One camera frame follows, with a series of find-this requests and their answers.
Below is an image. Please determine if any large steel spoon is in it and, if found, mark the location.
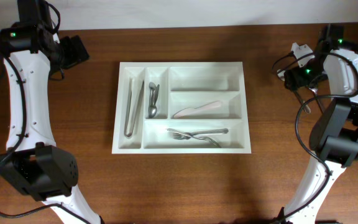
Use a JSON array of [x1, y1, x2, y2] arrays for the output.
[[306, 86, 326, 114], [277, 72, 311, 114]]

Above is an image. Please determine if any small steel teaspoon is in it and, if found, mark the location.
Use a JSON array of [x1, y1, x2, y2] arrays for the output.
[[153, 85, 160, 105], [148, 82, 157, 118]]

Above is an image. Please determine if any steel fork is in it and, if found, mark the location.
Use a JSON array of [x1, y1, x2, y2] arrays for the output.
[[172, 128, 229, 140], [167, 128, 221, 148]]

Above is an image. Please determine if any pink plastic knife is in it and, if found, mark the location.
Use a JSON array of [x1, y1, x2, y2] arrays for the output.
[[173, 101, 223, 119]]

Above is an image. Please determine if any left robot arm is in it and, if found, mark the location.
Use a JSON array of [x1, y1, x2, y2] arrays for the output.
[[0, 0, 102, 223]]

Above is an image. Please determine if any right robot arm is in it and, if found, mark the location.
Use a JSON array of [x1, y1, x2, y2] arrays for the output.
[[273, 24, 358, 223]]

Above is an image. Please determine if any white plastic cutlery tray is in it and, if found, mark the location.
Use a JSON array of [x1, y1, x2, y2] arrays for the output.
[[112, 62, 251, 154]]

